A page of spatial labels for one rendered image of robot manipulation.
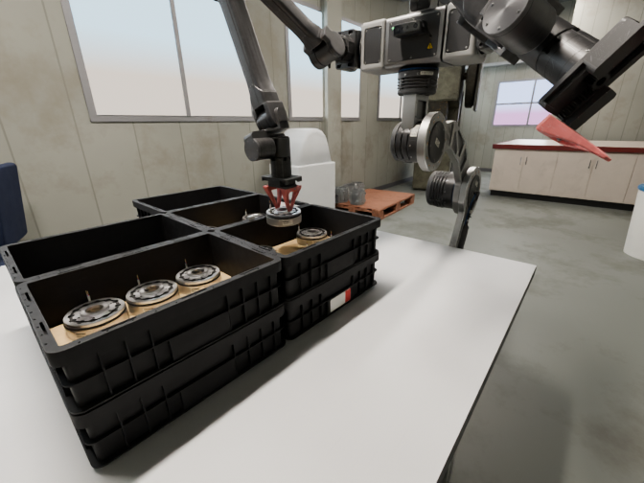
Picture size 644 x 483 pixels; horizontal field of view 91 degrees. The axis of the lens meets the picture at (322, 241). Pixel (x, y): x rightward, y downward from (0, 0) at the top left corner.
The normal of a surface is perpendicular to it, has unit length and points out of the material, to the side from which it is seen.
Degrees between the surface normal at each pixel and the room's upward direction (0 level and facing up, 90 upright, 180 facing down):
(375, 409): 0
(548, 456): 0
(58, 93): 90
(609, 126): 90
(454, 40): 90
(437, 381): 0
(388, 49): 90
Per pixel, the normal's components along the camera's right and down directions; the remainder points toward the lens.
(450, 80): -0.44, 0.35
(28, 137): 0.76, 0.22
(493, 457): -0.01, -0.94
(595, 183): -0.65, 0.28
